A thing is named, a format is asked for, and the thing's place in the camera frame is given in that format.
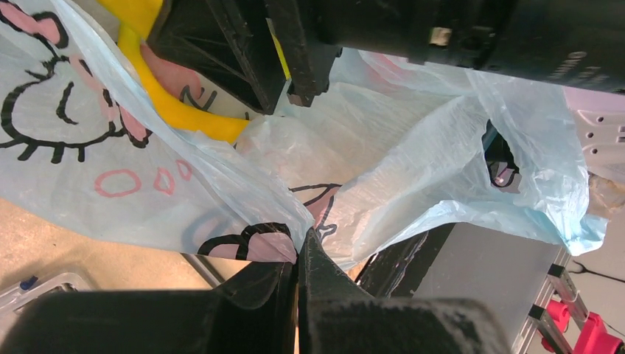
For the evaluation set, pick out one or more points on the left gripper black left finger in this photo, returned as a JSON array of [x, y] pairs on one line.
[[252, 312]]

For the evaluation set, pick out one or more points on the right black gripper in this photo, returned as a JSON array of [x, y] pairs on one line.
[[567, 42]]

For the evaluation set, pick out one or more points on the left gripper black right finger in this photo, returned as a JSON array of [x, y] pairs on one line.
[[337, 316]]

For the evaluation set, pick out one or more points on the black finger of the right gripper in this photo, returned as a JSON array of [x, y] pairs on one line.
[[309, 59], [228, 42]]

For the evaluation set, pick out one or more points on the yellow fake banana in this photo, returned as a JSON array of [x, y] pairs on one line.
[[136, 21]]

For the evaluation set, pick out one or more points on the blue plastic bag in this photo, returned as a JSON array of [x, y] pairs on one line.
[[390, 151]]

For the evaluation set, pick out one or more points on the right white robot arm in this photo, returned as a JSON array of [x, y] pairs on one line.
[[598, 132]]

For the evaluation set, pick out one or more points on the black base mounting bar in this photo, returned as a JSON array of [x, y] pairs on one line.
[[399, 270]]

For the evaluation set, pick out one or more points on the clear plastic screw box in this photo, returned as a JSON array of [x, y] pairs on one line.
[[16, 297]]

